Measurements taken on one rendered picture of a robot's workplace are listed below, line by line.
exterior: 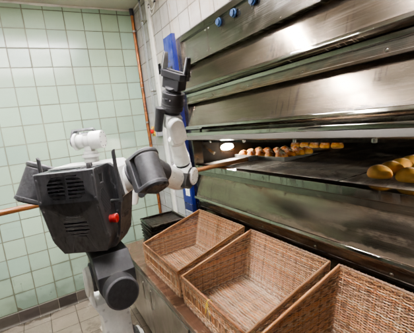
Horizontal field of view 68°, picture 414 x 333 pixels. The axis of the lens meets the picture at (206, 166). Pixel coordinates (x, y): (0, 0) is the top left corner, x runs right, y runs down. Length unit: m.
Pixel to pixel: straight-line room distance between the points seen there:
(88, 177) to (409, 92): 1.02
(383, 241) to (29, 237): 2.62
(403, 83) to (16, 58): 2.68
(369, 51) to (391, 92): 0.16
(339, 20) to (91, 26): 2.30
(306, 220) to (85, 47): 2.38
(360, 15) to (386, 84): 0.25
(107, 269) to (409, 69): 1.17
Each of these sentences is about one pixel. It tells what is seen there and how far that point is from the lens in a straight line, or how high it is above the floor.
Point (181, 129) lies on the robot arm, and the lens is 1.22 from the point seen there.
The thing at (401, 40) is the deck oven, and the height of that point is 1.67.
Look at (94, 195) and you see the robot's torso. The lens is 1.01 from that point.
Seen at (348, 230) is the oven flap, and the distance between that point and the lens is 1.37.
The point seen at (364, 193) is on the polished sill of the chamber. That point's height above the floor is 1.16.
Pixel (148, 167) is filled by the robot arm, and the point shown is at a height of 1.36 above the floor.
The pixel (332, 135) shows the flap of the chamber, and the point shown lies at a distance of 1.12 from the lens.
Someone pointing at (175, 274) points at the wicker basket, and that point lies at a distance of 1.74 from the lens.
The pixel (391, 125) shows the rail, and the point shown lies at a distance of 1.02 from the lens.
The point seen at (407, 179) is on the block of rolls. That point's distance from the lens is 1.35.
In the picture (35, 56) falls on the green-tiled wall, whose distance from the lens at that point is 3.01.
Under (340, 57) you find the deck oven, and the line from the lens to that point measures 1.29.
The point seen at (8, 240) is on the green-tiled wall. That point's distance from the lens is 3.05.
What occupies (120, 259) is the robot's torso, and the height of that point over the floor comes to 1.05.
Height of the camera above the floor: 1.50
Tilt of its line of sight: 8 degrees down
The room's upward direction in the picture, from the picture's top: 7 degrees counter-clockwise
